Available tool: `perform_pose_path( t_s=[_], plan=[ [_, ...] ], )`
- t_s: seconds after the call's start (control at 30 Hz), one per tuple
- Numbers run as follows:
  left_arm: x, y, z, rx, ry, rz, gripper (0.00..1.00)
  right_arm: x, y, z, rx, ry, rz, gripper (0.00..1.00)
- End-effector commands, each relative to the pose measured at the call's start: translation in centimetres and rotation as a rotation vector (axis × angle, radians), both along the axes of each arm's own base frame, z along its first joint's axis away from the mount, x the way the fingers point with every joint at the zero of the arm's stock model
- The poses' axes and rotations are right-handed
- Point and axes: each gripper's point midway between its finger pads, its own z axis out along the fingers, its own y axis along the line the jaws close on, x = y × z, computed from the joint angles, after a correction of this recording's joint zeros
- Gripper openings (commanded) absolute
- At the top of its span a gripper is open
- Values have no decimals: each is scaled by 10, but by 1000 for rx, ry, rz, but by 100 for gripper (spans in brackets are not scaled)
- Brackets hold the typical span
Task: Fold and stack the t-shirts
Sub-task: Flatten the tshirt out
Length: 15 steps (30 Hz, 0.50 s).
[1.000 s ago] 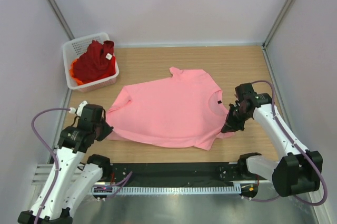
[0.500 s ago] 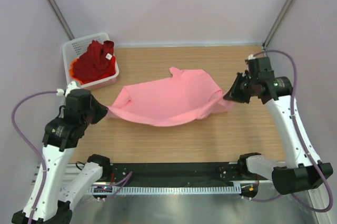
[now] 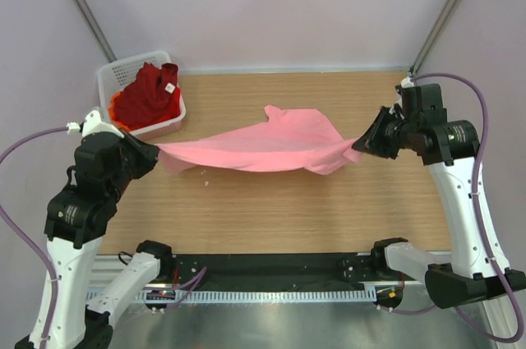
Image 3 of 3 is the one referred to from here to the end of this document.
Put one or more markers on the right aluminium frame post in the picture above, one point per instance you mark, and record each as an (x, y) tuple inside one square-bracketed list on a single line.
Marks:
[(442, 20)]

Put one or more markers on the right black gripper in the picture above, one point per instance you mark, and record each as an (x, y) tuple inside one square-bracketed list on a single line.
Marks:
[(372, 145)]

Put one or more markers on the left aluminium frame post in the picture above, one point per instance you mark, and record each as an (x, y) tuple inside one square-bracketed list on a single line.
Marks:
[(91, 22)]

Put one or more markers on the orange t shirt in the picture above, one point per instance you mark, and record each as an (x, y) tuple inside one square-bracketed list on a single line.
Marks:
[(136, 112)]

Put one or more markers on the dark red t shirt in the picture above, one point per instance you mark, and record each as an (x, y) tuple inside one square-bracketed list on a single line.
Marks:
[(153, 82)]

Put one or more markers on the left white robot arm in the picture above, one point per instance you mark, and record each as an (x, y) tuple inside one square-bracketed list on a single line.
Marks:
[(75, 225)]

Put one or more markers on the aluminium frame post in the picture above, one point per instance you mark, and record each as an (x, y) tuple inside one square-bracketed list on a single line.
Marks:
[(442, 20), (91, 22)]

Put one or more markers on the white plastic laundry basket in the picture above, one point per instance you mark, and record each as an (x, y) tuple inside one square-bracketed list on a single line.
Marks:
[(115, 76)]

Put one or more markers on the pink t shirt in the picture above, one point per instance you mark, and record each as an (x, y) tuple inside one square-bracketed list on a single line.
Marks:
[(290, 139)]

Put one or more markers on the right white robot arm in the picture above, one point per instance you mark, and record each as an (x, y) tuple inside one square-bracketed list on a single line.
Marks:
[(478, 269)]

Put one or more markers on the white slotted cable duct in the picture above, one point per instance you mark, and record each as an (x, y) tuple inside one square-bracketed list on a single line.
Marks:
[(232, 298)]

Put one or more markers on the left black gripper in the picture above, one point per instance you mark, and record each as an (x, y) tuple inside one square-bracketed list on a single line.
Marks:
[(149, 154)]

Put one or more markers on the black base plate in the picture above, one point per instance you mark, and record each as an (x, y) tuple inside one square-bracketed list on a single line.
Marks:
[(306, 272)]

